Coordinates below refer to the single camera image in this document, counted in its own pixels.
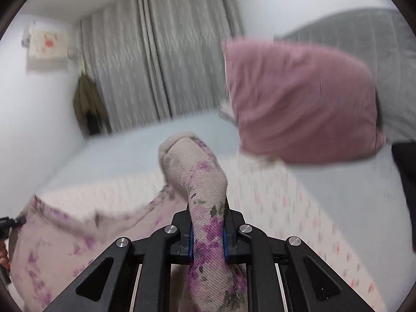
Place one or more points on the pink velvet pillow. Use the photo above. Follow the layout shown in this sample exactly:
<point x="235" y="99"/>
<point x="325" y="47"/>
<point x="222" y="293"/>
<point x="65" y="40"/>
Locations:
<point x="302" y="104"/>

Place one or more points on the olive hanging jacket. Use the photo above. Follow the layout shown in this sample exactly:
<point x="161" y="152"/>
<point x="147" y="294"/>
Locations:
<point x="87" y="104"/>

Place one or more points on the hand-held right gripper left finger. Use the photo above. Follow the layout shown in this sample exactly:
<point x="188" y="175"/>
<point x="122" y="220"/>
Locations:
<point x="182" y="240"/>

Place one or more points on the grey dotted curtain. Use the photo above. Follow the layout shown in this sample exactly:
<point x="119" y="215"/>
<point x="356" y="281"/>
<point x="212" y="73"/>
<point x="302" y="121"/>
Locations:
<point x="162" y="58"/>

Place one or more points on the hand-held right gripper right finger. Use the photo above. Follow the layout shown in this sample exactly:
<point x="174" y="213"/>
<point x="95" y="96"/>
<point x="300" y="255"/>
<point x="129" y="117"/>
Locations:
<point x="234" y="240"/>

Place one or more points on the black garment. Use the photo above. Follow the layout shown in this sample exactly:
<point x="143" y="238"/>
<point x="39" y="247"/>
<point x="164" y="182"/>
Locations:
<point x="406" y="182"/>

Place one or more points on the covered wall air conditioner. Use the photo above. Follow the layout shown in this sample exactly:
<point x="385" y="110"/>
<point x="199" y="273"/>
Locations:
<point x="47" y="44"/>

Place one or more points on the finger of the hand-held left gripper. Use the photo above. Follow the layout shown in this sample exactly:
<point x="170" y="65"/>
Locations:
<point x="14" y="222"/>

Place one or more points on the person's left hand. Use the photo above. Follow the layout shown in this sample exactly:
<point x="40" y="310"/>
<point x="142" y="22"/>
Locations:
<point x="3" y="253"/>

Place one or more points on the cherry print white blanket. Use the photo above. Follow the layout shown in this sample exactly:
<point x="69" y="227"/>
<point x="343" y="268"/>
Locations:
<point x="292" y="208"/>

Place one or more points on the grey quilted headboard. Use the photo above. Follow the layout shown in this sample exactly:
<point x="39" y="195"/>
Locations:
<point x="386" y="65"/>

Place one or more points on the floral padded jacket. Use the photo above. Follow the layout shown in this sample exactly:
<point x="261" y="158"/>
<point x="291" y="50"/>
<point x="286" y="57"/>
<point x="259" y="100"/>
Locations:
<point x="208" y="243"/>

